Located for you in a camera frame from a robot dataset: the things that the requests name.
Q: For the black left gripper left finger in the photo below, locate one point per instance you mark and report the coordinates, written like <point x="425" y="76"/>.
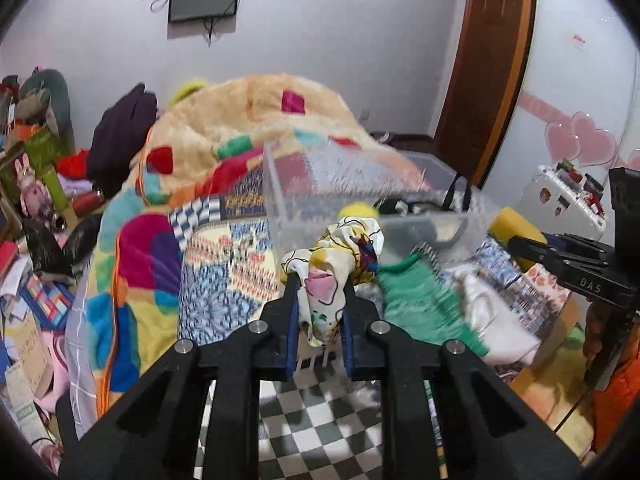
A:
<point x="193" y="394"/>

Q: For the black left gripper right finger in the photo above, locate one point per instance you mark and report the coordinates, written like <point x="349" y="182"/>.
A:
<point x="445" y="413"/>

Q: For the green knitted cloth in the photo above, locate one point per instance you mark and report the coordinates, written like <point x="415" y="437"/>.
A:
<point x="417" y="301"/>

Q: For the clear plastic storage box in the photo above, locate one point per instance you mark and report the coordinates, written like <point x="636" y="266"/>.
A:
<point x="307" y="187"/>

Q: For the floral patterned cloth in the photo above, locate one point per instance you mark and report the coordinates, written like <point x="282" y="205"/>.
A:
<point x="347" y="253"/>

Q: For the operator hand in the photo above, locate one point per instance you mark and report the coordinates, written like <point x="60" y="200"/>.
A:
<point x="597" y="314"/>

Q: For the white suitcase with stickers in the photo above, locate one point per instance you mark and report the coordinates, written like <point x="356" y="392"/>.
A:
<point x="562" y="200"/>

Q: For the yellow green sponge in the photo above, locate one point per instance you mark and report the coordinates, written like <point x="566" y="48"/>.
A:
<point x="509" y="223"/>

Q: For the patchwork bed sheet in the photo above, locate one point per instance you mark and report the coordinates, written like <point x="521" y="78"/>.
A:
<point x="318" y="424"/>

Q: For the brown wooden door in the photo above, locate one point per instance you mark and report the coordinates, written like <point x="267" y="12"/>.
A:
<point x="485" y="81"/>

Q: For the pink rabbit toy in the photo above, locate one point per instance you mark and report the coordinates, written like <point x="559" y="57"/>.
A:
<point x="35" y="198"/>

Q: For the colourful plush blanket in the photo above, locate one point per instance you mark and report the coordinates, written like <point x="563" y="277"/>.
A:
<point x="201" y="146"/>

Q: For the green cardboard box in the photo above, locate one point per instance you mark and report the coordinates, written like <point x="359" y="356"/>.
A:
<point x="42" y="147"/>

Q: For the dark purple garment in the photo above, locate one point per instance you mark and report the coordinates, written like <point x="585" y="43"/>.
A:
<point x="119" y="137"/>

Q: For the grey plush toy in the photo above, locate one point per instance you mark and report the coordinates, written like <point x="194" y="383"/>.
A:
<point x="43" y="99"/>

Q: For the black strap item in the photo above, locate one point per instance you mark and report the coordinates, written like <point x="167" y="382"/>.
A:
<point x="458" y="197"/>

